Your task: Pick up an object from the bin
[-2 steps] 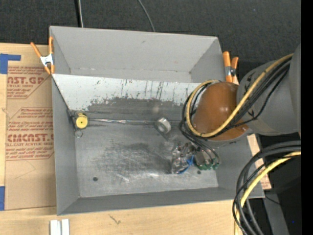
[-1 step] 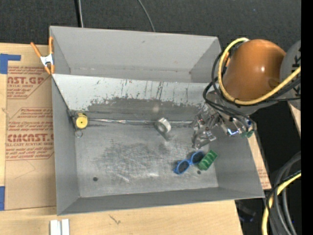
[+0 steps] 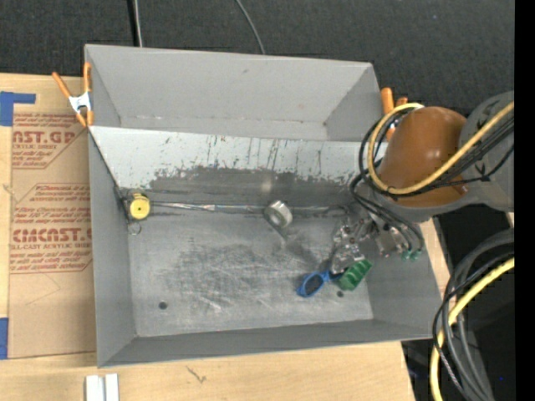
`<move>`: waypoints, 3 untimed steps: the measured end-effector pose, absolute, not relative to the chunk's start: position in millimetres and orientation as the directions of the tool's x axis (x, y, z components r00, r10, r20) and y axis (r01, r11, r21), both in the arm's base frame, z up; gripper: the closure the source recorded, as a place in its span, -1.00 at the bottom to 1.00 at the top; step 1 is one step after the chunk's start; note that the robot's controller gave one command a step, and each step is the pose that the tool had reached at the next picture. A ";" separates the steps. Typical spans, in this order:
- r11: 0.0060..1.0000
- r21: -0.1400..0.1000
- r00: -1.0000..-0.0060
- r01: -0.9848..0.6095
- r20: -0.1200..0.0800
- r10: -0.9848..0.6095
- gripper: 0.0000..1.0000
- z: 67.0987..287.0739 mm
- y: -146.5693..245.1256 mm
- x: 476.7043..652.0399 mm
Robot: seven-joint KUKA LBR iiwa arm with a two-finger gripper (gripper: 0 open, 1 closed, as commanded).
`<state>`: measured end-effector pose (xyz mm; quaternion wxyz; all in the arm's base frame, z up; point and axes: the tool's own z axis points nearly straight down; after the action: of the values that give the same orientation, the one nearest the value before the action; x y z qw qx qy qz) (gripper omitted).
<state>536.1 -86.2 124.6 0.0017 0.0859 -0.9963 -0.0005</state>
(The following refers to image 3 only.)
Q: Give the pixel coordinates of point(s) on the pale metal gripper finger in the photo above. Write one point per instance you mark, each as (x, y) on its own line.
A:
(352, 255)
(343, 235)

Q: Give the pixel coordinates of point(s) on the green ridged block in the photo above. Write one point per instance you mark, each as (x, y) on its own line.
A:
(354, 275)

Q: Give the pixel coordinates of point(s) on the blue sunglasses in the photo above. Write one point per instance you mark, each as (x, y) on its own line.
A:
(311, 285)

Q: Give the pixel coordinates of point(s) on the grey metal bin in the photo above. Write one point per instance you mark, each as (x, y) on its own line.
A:
(234, 274)

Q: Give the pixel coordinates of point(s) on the yellow round disc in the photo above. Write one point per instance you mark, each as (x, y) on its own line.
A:
(139, 207)

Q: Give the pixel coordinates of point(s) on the brown cardboard board, red print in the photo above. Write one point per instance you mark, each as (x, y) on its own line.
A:
(46, 224)

